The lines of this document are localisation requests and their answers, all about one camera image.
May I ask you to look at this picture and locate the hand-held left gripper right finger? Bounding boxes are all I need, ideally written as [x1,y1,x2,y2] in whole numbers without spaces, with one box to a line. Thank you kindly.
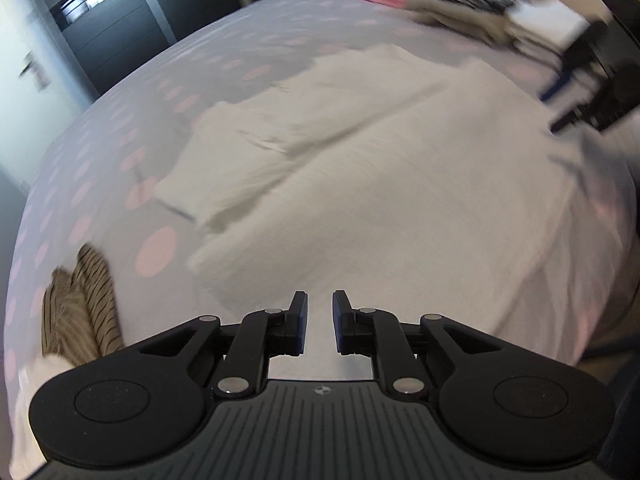
[332,290,501,400]

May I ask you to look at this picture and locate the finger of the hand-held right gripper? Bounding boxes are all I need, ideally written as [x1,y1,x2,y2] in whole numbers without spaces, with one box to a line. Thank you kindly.
[550,92,603,133]
[542,22,608,103]

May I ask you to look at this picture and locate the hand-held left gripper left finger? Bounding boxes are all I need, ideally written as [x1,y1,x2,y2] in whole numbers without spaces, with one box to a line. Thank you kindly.
[140,290,308,400]

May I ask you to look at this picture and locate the white textured garment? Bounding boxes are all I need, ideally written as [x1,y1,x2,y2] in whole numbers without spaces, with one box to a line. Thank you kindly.
[154,44,581,341]

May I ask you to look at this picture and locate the folded beige garment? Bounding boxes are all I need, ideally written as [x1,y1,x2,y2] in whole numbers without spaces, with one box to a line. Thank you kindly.
[405,0,523,50]

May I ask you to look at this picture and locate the olive striped pants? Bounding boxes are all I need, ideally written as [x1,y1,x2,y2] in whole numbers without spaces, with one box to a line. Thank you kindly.
[40,242,125,368]

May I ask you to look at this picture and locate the bed with pink-dotted sheet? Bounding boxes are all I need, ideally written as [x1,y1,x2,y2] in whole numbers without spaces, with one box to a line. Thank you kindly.
[2,0,638,480]

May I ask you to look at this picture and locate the small white cloth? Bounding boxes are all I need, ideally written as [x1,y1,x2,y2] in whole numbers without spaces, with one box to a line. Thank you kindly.
[10,352,71,478]

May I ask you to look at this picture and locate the white door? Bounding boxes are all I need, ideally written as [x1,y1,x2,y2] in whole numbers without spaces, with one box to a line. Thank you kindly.
[0,0,98,196]

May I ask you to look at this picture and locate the dark sliding wardrobe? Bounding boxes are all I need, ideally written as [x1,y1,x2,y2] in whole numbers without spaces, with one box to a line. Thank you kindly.
[30,0,266,106]

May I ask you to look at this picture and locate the metal door handle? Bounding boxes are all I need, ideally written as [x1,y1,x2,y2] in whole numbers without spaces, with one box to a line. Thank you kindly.
[19,52,50,92]

